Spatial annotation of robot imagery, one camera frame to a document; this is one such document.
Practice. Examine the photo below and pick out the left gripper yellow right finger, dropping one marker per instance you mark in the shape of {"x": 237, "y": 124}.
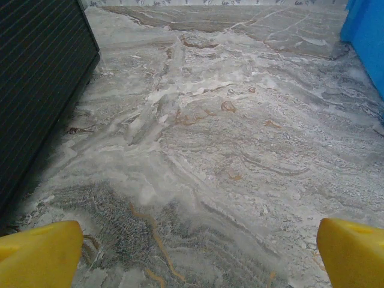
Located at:
{"x": 357, "y": 261}

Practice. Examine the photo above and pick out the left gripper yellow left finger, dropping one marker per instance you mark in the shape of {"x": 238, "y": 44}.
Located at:
{"x": 36, "y": 258}

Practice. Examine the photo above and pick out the black ribbed box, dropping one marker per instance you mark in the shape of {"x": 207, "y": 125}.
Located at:
{"x": 39, "y": 75}

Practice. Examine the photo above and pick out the blue three-compartment plastic bin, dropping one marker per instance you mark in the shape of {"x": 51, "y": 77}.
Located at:
{"x": 367, "y": 39}

